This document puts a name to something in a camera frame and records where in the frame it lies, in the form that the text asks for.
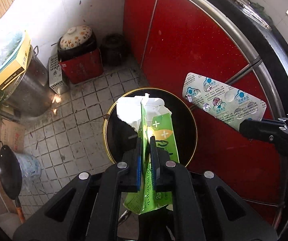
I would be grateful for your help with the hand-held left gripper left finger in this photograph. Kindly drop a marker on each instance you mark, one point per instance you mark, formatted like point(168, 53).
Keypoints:
point(139, 164)

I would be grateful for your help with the large steel stockpot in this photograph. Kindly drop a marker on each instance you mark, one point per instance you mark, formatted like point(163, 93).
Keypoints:
point(31, 93)

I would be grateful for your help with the white metal grille box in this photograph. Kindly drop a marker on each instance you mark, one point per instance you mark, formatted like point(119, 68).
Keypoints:
point(56, 77)

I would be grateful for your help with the black bin with gold rim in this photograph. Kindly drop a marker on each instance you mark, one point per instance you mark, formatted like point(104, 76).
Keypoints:
point(123, 143)

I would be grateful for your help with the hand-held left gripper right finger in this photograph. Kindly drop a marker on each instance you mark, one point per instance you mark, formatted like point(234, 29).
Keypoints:
point(155, 164)

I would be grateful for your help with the red box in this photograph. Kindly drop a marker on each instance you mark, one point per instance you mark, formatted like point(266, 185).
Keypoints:
point(83, 67)

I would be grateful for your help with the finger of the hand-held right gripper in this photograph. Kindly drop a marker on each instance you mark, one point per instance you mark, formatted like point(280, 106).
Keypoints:
point(261, 130)

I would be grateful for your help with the floral ceramic pot lid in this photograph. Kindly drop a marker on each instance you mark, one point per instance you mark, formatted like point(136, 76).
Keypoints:
point(76, 37)

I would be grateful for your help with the silver pill blister pack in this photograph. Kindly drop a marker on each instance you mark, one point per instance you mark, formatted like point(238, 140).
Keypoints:
point(224, 100)

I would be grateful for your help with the light blue plastic basket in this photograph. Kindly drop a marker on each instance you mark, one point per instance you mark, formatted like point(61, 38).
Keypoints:
point(17, 52)

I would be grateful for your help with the green and white paper carton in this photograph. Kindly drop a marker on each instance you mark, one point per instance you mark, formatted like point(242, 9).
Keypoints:
point(164, 130)

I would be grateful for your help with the bucket with plastic cover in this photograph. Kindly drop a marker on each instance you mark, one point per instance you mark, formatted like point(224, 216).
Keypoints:
point(30, 165)

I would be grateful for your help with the red cabinet door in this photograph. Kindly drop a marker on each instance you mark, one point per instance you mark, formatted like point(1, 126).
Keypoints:
point(139, 17)
point(184, 42)
point(221, 168)

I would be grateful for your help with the yellow cardboard box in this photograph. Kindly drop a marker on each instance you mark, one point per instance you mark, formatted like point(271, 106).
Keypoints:
point(11, 74)

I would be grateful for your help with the green cloth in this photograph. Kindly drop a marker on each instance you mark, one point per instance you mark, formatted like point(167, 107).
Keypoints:
point(260, 11)

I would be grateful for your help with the black cooking pot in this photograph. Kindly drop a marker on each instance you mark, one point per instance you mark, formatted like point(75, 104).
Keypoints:
point(83, 50)

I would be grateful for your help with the brown cardboard box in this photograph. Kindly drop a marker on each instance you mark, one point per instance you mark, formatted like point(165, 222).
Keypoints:
point(11, 135)

